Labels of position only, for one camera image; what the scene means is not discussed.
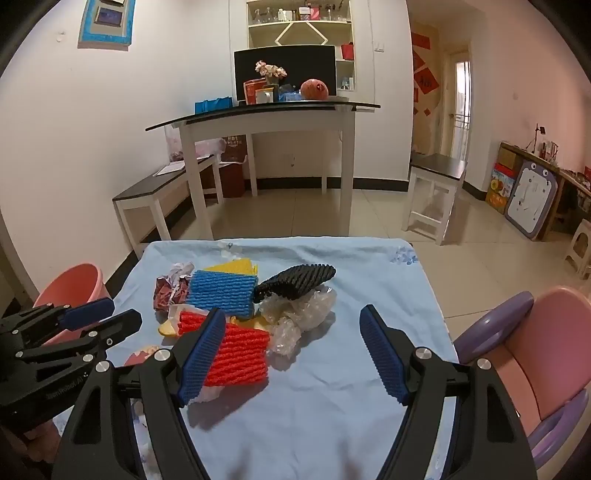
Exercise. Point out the wooden side desk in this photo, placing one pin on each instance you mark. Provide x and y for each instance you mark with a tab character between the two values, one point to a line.
572	184

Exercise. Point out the colourful printed box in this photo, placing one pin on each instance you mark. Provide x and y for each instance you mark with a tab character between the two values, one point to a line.
499	189

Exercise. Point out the blue paper bag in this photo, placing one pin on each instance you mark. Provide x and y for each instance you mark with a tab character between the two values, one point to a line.
212	105

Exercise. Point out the white mug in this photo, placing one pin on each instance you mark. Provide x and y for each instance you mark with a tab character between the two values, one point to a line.
264	96

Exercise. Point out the white door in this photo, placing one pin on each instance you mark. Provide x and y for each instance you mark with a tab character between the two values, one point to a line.
457	101

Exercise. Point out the white plastic stool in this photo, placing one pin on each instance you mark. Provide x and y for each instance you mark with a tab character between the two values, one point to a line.
581	249

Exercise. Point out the red tin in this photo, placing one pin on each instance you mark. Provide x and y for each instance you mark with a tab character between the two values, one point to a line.
251	90

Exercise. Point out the maroon foil wrapper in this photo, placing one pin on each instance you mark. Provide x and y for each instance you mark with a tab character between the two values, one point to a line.
164	295

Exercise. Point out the silver paper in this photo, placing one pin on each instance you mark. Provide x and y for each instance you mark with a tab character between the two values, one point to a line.
181	272

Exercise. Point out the long white bench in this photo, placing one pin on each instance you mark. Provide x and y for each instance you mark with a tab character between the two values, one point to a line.
152	189

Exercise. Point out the clear plastic wrap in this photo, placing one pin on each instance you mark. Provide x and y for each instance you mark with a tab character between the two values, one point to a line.
295	318

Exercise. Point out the black monitor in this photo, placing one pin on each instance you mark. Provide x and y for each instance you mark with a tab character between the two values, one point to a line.
295	60

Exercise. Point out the purple drawing board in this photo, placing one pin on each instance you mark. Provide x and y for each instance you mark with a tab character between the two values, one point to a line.
531	198

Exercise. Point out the orange peel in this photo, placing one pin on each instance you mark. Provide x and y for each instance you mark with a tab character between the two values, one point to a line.
167	331

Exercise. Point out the black foam fruit net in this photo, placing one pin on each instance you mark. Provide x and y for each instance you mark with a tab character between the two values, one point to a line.
295	279

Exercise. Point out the blue framed wall picture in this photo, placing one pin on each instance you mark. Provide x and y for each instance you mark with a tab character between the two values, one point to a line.
106	21

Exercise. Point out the white paper sheet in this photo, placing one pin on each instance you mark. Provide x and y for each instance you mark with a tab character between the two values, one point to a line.
168	169

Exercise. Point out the pink plastic bucket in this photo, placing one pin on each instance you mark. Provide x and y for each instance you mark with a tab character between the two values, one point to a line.
74	286

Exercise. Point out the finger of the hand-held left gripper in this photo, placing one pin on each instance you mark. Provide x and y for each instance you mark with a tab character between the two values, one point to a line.
115	325
87	311

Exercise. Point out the clear plastic bag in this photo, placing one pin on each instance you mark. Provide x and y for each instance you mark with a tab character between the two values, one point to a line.
203	147

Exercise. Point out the white wall shelf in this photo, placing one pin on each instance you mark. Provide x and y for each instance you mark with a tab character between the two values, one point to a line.
300	32

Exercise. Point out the pink and purple chair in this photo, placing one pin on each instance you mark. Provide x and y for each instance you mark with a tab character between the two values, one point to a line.
545	350

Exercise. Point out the red paper decorations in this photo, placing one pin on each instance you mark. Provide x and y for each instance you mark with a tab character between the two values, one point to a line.
425	83

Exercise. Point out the small white stool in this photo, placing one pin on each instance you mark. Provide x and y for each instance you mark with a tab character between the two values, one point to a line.
438	167

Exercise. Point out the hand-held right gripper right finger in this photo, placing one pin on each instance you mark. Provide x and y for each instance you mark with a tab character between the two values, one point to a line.
383	355

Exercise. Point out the white table with black top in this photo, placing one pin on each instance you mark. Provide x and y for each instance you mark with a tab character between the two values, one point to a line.
258	121

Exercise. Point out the red pomegranate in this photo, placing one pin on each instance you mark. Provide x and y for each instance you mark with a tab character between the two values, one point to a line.
315	90

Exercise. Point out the blue foam fruit net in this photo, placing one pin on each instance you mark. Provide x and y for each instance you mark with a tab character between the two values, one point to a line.
221	293

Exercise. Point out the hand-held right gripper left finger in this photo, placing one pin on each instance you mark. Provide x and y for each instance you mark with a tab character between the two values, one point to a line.
203	360

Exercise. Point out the red box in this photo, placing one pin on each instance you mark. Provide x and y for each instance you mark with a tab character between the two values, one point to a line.
348	51

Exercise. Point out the red foam fruit net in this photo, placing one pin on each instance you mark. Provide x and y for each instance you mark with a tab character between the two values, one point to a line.
240	357

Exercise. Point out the maroon carton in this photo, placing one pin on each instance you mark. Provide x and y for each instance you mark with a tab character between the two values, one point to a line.
233	175

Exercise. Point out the small yellow peel piece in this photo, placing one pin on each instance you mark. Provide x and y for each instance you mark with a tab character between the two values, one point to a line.
249	324

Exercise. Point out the yellow foam fruit net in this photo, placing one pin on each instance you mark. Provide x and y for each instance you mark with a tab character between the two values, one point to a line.
235	265

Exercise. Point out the blue plastic bag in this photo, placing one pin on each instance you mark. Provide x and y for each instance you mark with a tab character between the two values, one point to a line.
288	94

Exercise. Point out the light blue floral cloth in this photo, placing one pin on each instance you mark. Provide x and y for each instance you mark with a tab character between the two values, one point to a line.
323	415

